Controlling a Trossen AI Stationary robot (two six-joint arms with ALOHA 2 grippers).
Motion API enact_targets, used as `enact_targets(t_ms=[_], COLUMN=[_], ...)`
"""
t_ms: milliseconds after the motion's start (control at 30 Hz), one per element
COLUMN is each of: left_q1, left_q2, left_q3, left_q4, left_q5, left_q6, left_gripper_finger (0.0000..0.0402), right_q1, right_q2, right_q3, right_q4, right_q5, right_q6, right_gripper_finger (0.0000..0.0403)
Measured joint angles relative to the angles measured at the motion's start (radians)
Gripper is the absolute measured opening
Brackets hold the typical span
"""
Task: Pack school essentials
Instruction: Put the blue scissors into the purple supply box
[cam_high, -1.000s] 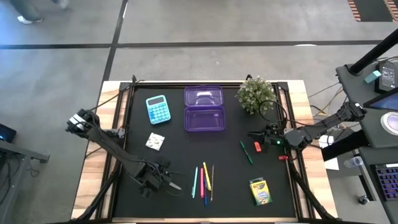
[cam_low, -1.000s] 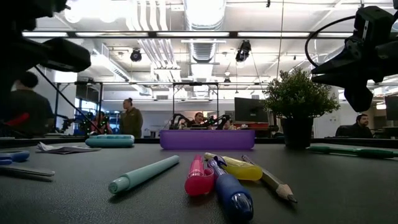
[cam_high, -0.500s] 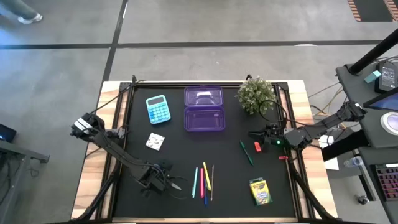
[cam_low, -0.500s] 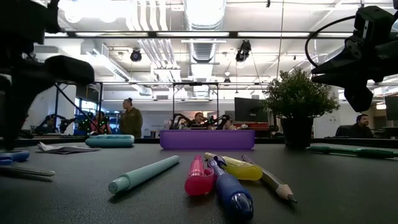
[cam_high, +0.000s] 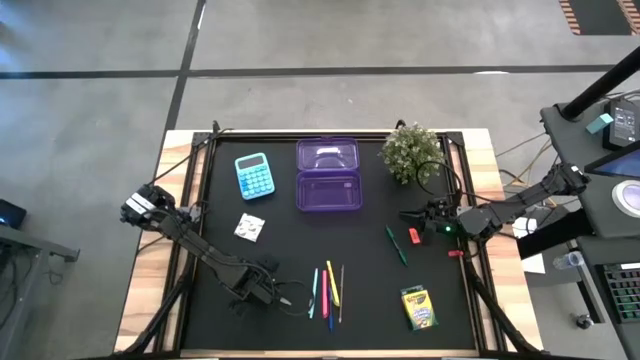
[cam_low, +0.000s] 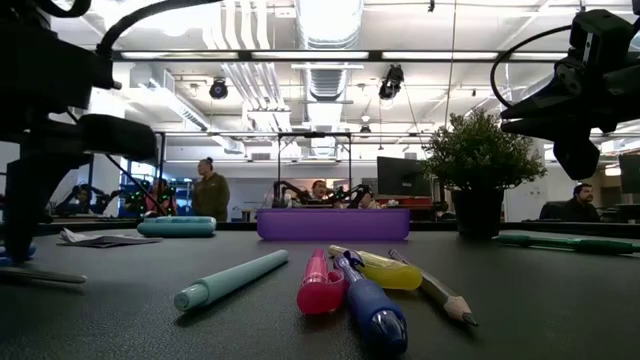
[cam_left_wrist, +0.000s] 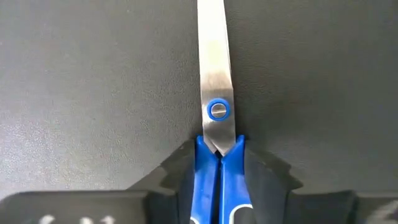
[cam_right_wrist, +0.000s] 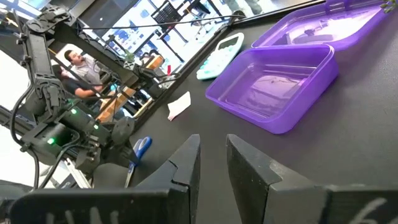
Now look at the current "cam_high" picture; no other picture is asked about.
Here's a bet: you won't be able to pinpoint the teal highlighter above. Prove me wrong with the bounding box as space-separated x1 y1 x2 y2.
307 267 320 320

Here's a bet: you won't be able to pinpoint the Crayola crayon box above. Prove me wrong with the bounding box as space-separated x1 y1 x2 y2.
399 284 439 332

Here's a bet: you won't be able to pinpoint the black table mat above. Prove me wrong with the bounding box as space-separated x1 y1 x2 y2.
179 136 477 352

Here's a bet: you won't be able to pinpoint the white paper sheet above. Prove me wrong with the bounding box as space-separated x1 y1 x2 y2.
510 216 547 276

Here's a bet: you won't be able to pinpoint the green pen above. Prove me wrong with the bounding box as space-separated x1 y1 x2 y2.
384 224 409 268

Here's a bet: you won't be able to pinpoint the pink highlighter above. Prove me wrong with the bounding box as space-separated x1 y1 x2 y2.
320 269 330 320

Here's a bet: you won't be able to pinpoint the dark grey pencil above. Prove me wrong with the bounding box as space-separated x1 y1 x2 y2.
337 264 346 324

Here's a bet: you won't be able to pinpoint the light blue calculator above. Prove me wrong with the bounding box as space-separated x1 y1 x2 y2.
234 151 277 202

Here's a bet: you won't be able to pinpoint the potted artificial green plant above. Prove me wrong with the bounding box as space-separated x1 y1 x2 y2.
379 122 446 186

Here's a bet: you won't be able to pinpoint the purple translucent pencil case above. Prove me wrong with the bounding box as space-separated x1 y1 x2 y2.
295 136 364 213

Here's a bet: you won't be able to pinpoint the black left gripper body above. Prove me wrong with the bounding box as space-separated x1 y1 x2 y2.
227 264 282 308

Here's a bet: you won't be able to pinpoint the clear water bottle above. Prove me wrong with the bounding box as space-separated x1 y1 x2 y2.
551 250 586 272

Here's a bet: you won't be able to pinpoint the black keyboard green keys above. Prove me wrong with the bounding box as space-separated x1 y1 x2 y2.
601 261 640 325

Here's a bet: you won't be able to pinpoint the round white disc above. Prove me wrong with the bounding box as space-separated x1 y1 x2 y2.
611 179 640 219

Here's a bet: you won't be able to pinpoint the black pole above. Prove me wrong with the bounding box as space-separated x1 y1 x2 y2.
558 46 640 122

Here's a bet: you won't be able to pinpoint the grey side desk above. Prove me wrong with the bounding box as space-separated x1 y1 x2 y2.
0 223 81 360

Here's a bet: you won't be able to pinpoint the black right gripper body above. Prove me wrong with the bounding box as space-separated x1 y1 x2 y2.
421 197 464 237

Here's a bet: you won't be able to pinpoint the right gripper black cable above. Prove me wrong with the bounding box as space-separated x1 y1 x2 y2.
415 160 465 202

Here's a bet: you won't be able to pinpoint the small teal box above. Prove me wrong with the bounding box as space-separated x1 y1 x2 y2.
585 112 615 136

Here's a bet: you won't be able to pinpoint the grey equipment cart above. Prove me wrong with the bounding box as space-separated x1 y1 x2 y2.
514 97 640 360

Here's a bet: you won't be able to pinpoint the yellow highlighter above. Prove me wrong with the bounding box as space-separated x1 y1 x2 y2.
325 259 341 308

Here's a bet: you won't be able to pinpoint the black box blue light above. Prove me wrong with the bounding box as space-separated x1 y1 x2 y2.
0 198 28 231

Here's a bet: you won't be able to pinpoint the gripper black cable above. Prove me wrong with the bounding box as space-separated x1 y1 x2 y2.
273 278 315 318
415 160 465 202

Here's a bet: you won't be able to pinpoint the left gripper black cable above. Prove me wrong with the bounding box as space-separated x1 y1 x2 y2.
273 278 315 318

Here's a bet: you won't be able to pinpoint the blue lit screen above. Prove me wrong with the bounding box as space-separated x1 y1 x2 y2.
583 143 640 180

